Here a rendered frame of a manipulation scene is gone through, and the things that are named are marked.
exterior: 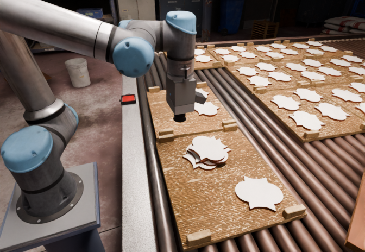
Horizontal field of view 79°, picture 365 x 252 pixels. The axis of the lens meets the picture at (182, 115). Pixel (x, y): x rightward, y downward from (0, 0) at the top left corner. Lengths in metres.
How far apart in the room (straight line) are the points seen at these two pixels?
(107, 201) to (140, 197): 1.20
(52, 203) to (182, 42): 0.58
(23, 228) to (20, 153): 0.23
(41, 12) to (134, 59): 0.18
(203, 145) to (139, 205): 0.29
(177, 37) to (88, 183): 0.56
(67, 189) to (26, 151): 0.18
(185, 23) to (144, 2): 5.01
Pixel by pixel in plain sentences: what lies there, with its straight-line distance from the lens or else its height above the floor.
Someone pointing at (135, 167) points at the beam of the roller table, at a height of 0.92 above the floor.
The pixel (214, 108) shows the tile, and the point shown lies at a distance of 1.05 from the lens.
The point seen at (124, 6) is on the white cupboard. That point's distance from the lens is 5.50.
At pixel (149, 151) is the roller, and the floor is 0.92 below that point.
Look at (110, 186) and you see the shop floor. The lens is 2.01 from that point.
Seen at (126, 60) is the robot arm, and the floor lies 1.35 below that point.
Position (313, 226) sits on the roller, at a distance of 0.75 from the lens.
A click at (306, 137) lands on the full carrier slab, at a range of 0.99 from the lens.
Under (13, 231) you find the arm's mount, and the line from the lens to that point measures 0.83.
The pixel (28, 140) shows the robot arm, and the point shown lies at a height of 1.12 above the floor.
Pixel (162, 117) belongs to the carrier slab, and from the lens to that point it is 1.00.
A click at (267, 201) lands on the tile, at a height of 0.95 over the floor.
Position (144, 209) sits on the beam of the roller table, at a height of 0.92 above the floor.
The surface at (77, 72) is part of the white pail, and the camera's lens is 3.63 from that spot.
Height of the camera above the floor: 1.49
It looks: 33 degrees down
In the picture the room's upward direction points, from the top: straight up
